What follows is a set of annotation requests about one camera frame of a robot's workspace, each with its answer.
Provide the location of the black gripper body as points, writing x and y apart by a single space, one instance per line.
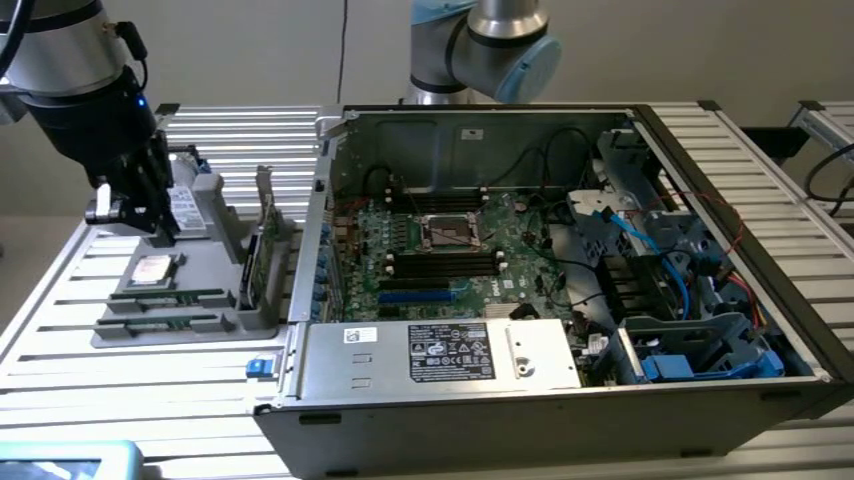
94 125

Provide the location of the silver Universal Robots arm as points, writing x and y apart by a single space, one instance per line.
61 50

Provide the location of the green RAM stick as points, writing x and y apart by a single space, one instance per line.
167 296
161 323

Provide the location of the black RAM slot bank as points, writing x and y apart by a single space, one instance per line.
444 263
437 199

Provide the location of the disk drive with white labels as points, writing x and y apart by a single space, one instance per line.
187 207

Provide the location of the CPU chip with silver lid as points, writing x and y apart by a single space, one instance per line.
154 272

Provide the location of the grey parts rack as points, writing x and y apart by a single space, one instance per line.
201 320

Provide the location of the blue case latch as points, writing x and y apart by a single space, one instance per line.
260 366

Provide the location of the black expansion slot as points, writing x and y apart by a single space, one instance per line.
414 284

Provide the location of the blue expansion slot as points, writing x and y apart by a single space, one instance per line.
414 297

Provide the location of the silver power supply unit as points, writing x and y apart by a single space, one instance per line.
441 360

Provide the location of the teal plastic box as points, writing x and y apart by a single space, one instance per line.
67 460

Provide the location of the green Dell motherboard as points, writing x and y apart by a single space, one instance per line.
494 295

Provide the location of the metal drive cage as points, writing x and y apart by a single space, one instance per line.
621 210

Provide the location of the open black PC case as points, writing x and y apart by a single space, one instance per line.
534 440

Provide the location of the grey and blue disk bay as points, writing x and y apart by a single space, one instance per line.
695 350

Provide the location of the metal slat side table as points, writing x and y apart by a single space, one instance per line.
828 125

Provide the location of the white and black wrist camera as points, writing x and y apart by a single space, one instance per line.
107 207

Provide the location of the graphics card with metal bracket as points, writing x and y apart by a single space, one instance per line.
264 235

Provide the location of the CPU socket with metal frame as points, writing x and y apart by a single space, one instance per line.
446 232

